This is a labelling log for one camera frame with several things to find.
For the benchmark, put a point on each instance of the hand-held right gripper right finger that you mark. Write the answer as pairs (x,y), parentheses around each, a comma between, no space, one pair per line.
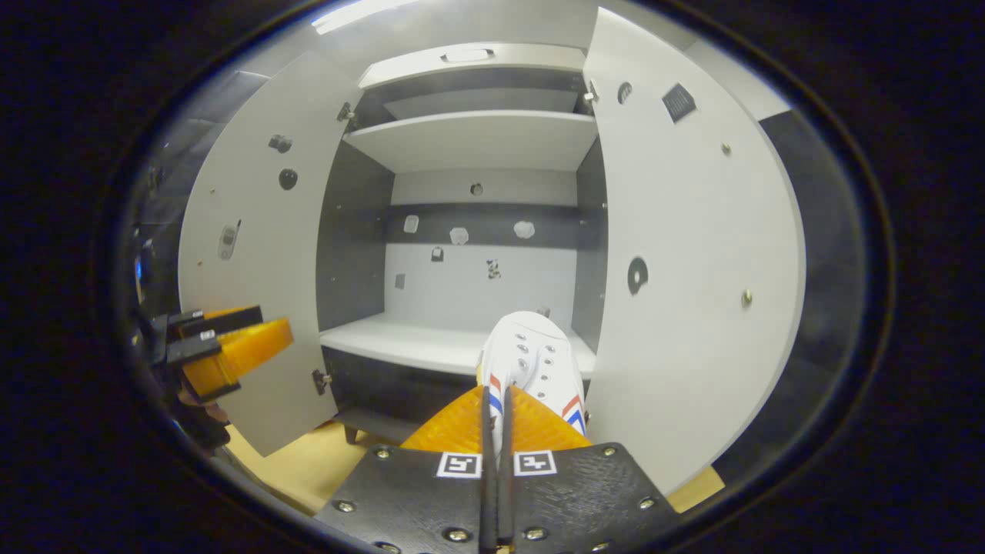
(585,492)

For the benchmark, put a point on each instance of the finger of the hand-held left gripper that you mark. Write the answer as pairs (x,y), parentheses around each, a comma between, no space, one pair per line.
(246,350)
(215,319)

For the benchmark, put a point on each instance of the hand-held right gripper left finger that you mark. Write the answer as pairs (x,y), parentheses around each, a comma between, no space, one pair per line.
(415,492)

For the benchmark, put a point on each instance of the white shoe cabinet door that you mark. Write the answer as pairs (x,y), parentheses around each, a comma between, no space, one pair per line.
(692,231)
(262,308)

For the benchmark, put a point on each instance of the white striped shoe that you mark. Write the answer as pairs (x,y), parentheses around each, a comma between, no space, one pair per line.
(531,354)

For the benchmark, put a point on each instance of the white shoe cabinet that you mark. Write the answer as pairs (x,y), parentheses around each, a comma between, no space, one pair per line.
(477,138)

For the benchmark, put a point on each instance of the white cabinet drawer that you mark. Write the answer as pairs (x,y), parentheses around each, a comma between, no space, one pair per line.
(531,55)

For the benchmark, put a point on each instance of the black backdrop cloth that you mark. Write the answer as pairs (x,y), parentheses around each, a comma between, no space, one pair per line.
(831,269)
(169,200)

